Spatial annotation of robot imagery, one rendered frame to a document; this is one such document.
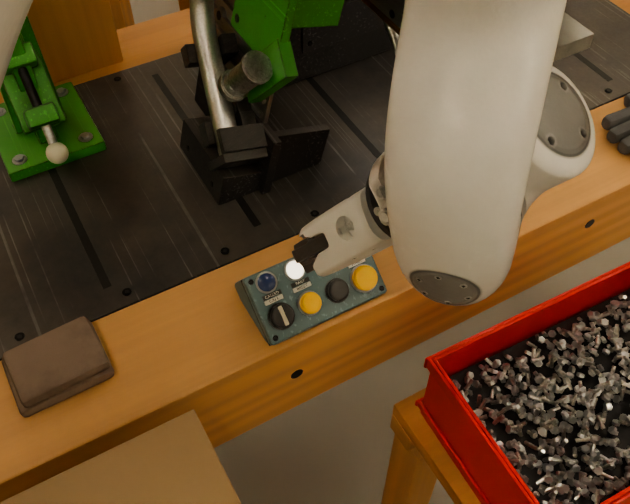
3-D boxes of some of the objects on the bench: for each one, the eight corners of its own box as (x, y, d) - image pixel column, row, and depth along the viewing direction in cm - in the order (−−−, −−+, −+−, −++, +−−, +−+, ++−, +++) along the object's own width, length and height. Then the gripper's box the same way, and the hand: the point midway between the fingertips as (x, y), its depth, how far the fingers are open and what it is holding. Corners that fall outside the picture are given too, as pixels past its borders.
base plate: (696, 72, 113) (701, 61, 112) (-16, 377, 79) (-23, 368, 78) (522, -48, 136) (524, -59, 135) (-87, 148, 102) (-94, 137, 101)
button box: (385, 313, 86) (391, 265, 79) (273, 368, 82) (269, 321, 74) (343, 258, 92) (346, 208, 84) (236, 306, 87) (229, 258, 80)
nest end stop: (251, 164, 94) (268, 156, 90) (210, 171, 92) (225, 163, 87) (249, 155, 94) (266, 147, 90) (207, 162, 92) (223, 153, 87)
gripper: (453, 132, 63) (343, 203, 78) (324, 178, 55) (229, 248, 70) (490, 209, 63) (373, 265, 78) (367, 268, 54) (262, 318, 70)
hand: (315, 252), depth 72 cm, fingers closed
